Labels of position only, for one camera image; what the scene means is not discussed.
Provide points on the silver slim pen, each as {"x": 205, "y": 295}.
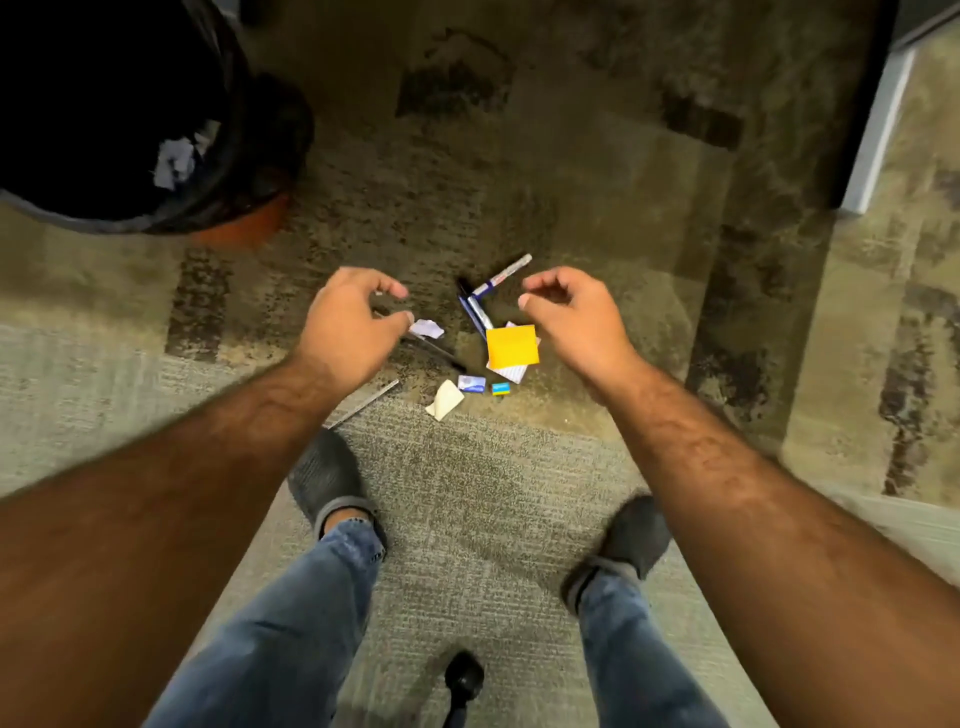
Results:
{"x": 364, "y": 403}

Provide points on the person's black shoe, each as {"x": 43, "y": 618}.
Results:
{"x": 326, "y": 472}
{"x": 634, "y": 536}

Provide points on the person's black right shoe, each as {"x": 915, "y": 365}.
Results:
{"x": 634, "y": 536}

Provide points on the person's right forearm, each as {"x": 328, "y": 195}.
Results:
{"x": 787, "y": 585}

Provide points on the white blue eraser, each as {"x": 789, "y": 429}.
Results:
{"x": 471, "y": 383}

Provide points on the orange bin with black liner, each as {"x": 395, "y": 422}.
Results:
{"x": 240, "y": 150}

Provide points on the cream paper scrap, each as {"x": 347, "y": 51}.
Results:
{"x": 445, "y": 400}

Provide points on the lined white notepad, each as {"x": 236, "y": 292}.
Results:
{"x": 516, "y": 374}

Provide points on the person's left forearm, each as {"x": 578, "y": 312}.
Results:
{"x": 150, "y": 540}

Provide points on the person's right jeans leg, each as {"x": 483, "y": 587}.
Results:
{"x": 637, "y": 660}

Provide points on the person's left hand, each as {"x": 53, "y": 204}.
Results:
{"x": 345, "y": 330}

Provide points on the person's right hand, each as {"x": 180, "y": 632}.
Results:
{"x": 585, "y": 330}

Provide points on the blue pen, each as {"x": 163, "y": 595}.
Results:
{"x": 471, "y": 316}

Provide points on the grey desk leg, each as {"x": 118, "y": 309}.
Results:
{"x": 877, "y": 127}

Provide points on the person's black left shoe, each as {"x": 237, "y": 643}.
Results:
{"x": 326, "y": 472}

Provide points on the orange sticky note pad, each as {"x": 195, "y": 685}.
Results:
{"x": 512, "y": 346}

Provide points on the small blue yellow sharpener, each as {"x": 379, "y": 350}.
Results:
{"x": 501, "y": 388}

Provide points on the blue capped white marker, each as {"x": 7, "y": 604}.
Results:
{"x": 501, "y": 274}

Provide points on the black capped white marker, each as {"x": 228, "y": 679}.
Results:
{"x": 480, "y": 311}

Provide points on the black office chair base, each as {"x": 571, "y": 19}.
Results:
{"x": 463, "y": 679}

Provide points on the black pen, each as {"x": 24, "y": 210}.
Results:
{"x": 446, "y": 358}

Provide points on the white paper scraps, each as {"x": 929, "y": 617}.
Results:
{"x": 176, "y": 161}
{"x": 426, "y": 328}

